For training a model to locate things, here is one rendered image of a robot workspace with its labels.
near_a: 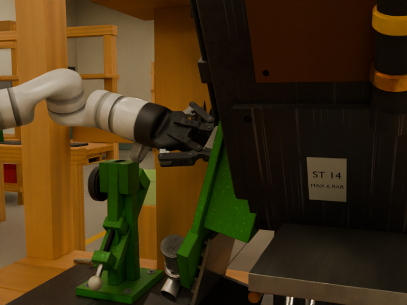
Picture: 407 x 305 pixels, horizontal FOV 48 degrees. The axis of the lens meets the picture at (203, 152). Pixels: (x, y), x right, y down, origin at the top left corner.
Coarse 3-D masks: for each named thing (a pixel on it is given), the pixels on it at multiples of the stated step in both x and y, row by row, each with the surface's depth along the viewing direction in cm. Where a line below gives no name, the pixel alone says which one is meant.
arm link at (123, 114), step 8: (120, 104) 79; (128, 104) 78; (136, 104) 78; (144, 104) 78; (112, 112) 79; (120, 112) 78; (128, 112) 78; (136, 112) 77; (112, 120) 79; (120, 120) 78; (128, 120) 77; (112, 128) 80; (120, 128) 79; (128, 128) 78; (120, 136) 81; (128, 136) 79; (136, 144) 83; (136, 152) 83; (144, 152) 85; (136, 160) 83
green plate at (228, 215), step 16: (224, 144) 64; (224, 160) 64; (208, 176) 63; (224, 176) 64; (208, 192) 64; (224, 192) 64; (208, 208) 65; (224, 208) 64; (240, 208) 64; (208, 224) 66; (224, 224) 65; (240, 224) 64; (240, 240) 64
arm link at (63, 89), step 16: (32, 80) 82; (48, 80) 81; (64, 80) 81; (80, 80) 83; (16, 96) 80; (32, 96) 80; (48, 96) 80; (64, 96) 82; (80, 96) 84; (16, 112) 79; (32, 112) 81; (64, 112) 84
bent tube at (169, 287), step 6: (216, 126) 75; (210, 138) 74; (210, 144) 73; (210, 150) 73; (168, 282) 73; (174, 282) 73; (162, 288) 73; (168, 288) 72; (174, 288) 72; (180, 288) 73; (162, 294) 74; (168, 294) 74; (174, 294) 72; (174, 300) 73
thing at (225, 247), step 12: (216, 240) 70; (228, 240) 80; (204, 252) 69; (216, 252) 73; (228, 252) 83; (204, 264) 68; (216, 264) 76; (204, 276) 70; (216, 276) 79; (192, 288) 70; (204, 288) 73; (192, 300) 70
